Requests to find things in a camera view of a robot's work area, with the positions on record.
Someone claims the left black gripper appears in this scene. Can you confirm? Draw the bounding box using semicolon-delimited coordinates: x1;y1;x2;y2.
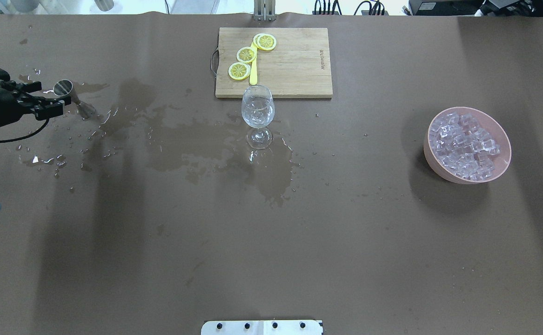
0;78;71;127

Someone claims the steel jigger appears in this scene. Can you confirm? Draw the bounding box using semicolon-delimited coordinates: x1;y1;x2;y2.
54;79;95;119

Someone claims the clear wine glass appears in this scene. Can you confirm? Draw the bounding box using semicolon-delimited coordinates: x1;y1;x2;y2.
241;85;275;150

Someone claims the lemon slice three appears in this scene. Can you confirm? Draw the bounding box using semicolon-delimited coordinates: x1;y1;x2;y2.
228;62;251;80

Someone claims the lemon slice two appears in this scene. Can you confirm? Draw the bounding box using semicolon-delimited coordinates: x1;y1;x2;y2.
236;46;258;64

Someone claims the yellow plastic knife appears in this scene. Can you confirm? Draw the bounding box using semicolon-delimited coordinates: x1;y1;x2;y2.
248;42;259;86

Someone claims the lemon slice one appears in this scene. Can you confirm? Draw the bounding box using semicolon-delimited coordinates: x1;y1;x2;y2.
253;33;277;51

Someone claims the wooden cutting board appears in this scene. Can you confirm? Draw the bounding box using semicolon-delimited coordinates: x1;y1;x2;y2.
215;27;333;99

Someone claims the pink bowl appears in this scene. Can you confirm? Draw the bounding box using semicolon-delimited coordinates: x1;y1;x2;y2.
423;107;512;184

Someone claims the aluminium frame post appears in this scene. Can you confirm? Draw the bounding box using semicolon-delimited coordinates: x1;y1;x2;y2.
253;0;277;22

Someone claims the white pedestal column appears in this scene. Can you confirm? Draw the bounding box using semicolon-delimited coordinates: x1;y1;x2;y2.
201;319;324;335

